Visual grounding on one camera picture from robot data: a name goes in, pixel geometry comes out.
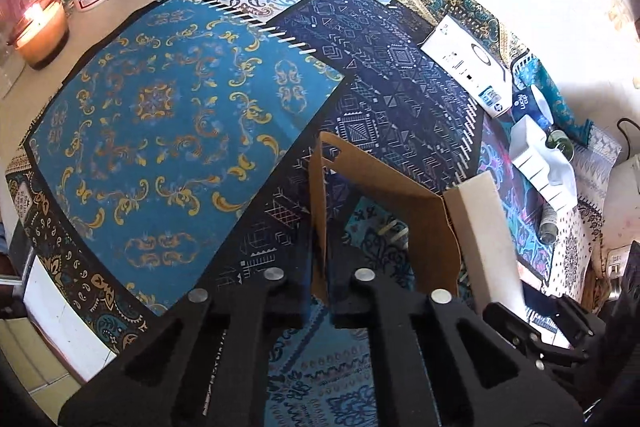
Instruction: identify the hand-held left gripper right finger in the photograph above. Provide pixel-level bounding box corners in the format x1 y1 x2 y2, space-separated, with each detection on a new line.
330 187 586 427

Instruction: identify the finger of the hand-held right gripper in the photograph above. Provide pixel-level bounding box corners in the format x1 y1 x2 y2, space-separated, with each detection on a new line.
547 294 609 350
482 301 591 374

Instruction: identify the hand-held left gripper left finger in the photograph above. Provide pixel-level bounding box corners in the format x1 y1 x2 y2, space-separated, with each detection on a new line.
57 252 315 427

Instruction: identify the white foam block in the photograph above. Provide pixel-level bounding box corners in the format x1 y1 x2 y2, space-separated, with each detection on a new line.
443 171 527 314

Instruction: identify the brown cardboard box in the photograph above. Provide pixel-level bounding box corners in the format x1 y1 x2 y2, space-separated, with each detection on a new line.
308 131 462 303

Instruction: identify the green glass bottle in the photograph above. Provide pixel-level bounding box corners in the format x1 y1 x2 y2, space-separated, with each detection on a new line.
546 129 577 158

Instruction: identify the white black paisley mat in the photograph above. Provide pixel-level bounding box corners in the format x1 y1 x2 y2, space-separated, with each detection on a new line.
542 194 607 300

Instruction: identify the small clear bottle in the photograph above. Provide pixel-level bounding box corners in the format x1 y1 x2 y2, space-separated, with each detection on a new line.
539 206 562 245

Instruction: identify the teal black pattern mat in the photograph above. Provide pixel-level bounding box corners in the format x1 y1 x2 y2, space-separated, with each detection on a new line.
262 197 453 427

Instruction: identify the purple pink floral mat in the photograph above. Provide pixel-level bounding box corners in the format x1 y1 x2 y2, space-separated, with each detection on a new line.
472 139 557 284

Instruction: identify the white plastic tray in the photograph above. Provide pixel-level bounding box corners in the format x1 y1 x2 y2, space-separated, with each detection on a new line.
508 114 580 214

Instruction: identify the black gold paisley mat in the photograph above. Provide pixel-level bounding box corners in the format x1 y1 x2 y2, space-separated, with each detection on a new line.
4 142 163 355

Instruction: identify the blue gold floral mat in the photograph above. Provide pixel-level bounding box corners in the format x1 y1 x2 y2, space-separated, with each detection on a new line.
24 0 353 315

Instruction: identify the teal gold floral cloth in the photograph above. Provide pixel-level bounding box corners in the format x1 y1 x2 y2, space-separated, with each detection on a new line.
515 56 596 150

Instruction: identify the blue white pouch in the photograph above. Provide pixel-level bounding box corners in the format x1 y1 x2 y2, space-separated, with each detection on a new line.
511 84 557 134

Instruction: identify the navy geometric pattern mat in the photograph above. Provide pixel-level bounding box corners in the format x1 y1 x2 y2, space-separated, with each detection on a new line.
197 0 487 308

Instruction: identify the white carton box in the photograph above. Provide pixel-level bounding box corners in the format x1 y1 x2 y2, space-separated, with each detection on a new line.
419 14 515 118

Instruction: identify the beige teal paisley mat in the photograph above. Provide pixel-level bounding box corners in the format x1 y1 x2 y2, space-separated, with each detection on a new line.
392 0 532 75

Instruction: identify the lit candle in glass jar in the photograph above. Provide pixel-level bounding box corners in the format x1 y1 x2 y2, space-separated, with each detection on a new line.
13 0 70 70

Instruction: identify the white wall socket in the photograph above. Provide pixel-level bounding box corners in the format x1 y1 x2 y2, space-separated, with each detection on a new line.
604 246 628 280

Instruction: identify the black cable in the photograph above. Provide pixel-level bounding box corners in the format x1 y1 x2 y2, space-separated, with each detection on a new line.
616 117 640 140

